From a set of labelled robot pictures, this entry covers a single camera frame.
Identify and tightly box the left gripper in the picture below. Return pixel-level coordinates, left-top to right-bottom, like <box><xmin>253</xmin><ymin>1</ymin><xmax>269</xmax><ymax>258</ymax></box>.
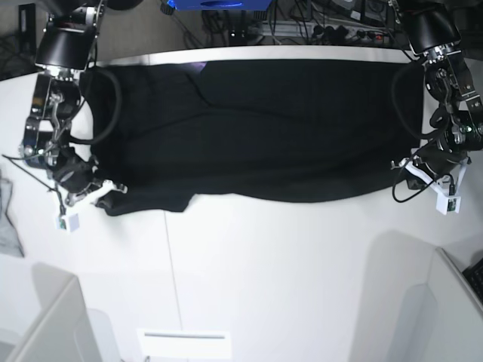
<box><xmin>390</xmin><ymin>144</ymin><xmax>470</xmax><ymax>191</ymax></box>

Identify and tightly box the white slotted table plate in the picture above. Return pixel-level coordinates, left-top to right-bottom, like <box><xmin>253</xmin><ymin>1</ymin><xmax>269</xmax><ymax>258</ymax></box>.
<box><xmin>137</xmin><ymin>329</ymin><xmax>232</xmax><ymax>360</ymax></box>

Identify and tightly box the white right partition panel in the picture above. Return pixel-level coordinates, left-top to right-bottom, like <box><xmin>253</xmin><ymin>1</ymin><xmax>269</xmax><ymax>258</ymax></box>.
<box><xmin>386</xmin><ymin>248</ymin><xmax>482</xmax><ymax>361</ymax></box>

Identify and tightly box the grey cloth at table edge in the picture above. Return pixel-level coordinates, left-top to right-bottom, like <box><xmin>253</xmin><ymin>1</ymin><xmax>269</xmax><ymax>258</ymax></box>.
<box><xmin>1</xmin><ymin>176</ymin><xmax>25</xmax><ymax>258</ymax></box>

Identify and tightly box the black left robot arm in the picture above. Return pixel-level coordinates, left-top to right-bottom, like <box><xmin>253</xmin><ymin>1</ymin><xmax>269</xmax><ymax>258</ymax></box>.
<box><xmin>389</xmin><ymin>1</ymin><xmax>482</xmax><ymax>186</ymax></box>

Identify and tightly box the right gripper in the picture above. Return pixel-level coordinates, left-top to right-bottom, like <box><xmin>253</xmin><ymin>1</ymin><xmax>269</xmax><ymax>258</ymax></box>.
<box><xmin>47</xmin><ymin>149</ymin><xmax>128</xmax><ymax>210</ymax></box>

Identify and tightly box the white power strip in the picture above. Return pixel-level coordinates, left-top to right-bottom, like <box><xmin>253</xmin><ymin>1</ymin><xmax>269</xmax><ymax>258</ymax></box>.
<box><xmin>252</xmin><ymin>20</ymin><xmax>389</xmax><ymax>45</ymax></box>

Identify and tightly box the black keyboard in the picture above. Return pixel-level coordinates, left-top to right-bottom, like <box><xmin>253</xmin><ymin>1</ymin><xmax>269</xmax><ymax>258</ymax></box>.
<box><xmin>463</xmin><ymin>259</ymin><xmax>483</xmax><ymax>302</ymax></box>

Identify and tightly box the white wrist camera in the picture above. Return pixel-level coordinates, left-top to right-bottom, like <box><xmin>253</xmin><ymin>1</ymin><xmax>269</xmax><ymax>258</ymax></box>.
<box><xmin>436</xmin><ymin>193</ymin><xmax>461</xmax><ymax>215</ymax></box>
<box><xmin>55</xmin><ymin>213</ymin><xmax>80</xmax><ymax>233</ymax></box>

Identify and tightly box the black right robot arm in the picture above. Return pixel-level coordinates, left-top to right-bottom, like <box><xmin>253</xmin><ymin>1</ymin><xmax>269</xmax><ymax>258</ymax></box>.
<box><xmin>9</xmin><ymin>1</ymin><xmax>128</xmax><ymax>214</ymax></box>

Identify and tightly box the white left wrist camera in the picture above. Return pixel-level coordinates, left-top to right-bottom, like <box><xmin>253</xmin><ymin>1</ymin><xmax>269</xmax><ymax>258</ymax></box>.
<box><xmin>436</xmin><ymin>193</ymin><xmax>461</xmax><ymax>215</ymax></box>

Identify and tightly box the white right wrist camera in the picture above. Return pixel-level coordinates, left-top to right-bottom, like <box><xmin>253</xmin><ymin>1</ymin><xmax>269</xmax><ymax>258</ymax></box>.
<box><xmin>55</xmin><ymin>213</ymin><xmax>80</xmax><ymax>233</ymax></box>

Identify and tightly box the white partition panel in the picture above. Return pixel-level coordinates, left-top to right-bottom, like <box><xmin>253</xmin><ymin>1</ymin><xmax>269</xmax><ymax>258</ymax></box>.
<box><xmin>1</xmin><ymin>263</ymin><xmax>122</xmax><ymax>361</ymax></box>
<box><xmin>386</xmin><ymin>248</ymin><xmax>482</xmax><ymax>361</ymax></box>

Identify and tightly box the black T-shirt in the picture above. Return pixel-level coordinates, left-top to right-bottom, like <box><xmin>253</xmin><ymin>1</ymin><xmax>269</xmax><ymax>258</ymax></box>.
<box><xmin>83</xmin><ymin>60</ymin><xmax>423</xmax><ymax>216</ymax></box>

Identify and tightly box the blue box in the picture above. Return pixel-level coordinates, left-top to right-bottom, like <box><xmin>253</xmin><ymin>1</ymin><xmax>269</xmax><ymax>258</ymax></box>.
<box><xmin>168</xmin><ymin>0</ymin><xmax>272</xmax><ymax>11</ymax></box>

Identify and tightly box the white left partition panel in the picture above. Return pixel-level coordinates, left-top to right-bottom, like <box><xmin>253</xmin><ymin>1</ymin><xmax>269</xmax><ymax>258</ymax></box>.
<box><xmin>1</xmin><ymin>263</ymin><xmax>122</xmax><ymax>361</ymax></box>

